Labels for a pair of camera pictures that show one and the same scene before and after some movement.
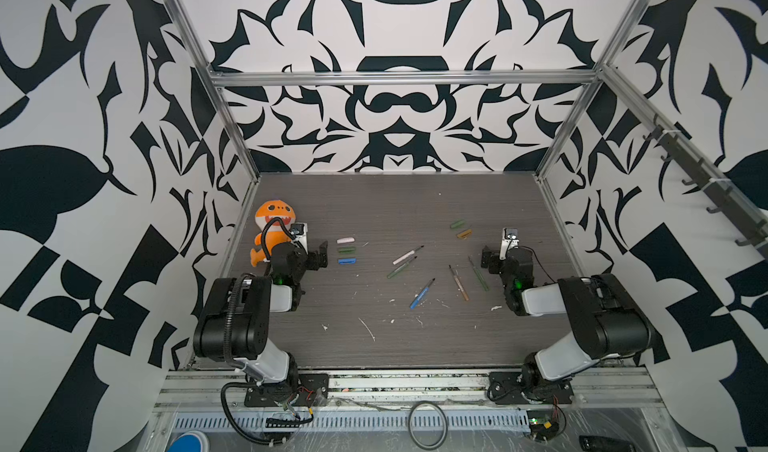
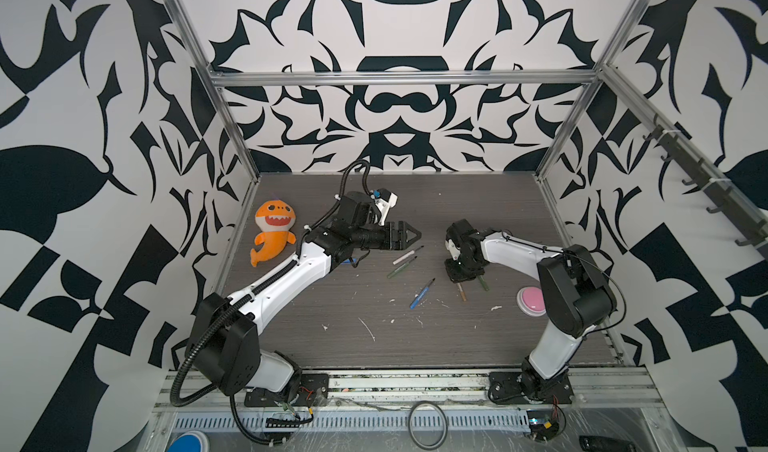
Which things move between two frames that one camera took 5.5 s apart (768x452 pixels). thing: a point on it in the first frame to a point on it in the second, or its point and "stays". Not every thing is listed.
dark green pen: x=395 y=271 stays
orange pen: x=459 y=284 stays
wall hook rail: x=719 y=190 stays
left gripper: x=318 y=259 to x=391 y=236
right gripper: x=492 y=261 to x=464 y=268
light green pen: x=479 y=275 stays
